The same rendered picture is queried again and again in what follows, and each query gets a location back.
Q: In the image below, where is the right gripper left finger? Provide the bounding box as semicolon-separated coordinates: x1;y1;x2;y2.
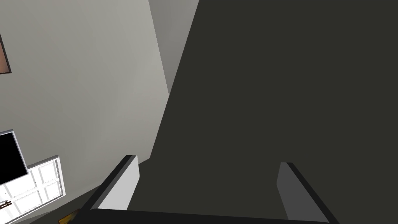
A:
80;154;140;211

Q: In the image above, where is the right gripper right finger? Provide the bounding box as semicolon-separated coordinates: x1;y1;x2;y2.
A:
276;162;341;224

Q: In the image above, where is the white panelled cabinet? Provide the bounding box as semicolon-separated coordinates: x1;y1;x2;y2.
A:
0;155;66;224

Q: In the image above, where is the dark grey cupboard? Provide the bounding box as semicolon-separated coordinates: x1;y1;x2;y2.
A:
127;0;398;224

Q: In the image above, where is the black flat screen television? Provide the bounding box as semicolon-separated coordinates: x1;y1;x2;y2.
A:
0;129;29;186

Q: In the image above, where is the brown framed wall picture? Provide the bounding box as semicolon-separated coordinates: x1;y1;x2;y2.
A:
0;33;12;75

